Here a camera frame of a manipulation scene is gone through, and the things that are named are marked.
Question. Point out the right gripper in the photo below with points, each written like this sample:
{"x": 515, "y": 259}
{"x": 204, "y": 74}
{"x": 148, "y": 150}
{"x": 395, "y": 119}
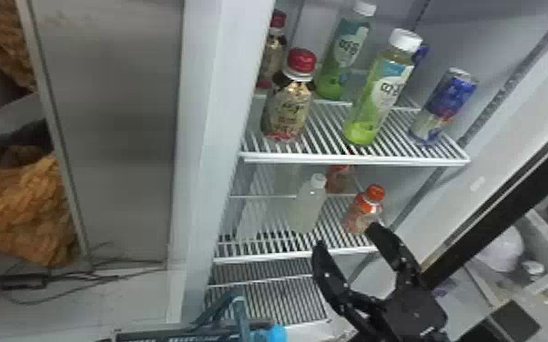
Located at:
{"x": 412, "y": 315}

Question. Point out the brown bottle red cap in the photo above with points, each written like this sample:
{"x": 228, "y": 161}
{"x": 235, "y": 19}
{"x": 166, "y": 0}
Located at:
{"x": 272, "y": 52}
{"x": 287, "y": 102}

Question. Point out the brown cloth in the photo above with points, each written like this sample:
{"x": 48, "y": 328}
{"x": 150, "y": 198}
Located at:
{"x": 1, "y": 38}
{"x": 20, "y": 210}

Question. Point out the blue can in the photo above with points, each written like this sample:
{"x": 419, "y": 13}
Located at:
{"x": 443, "y": 105}

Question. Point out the fridge door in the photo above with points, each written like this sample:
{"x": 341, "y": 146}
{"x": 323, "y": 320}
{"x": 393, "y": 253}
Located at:
{"x": 508, "y": 143}

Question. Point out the clear bottle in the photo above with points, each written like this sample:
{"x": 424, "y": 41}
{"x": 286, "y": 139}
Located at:
{"x": 306, "y": 205}

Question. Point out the white fridge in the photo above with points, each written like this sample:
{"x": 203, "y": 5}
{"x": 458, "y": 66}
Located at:
{"x": 121, "y": 119}

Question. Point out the green bottle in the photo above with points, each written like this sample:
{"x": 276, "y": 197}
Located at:
{"x": 376, "y": 95}
{"x": 343, "y": 52}

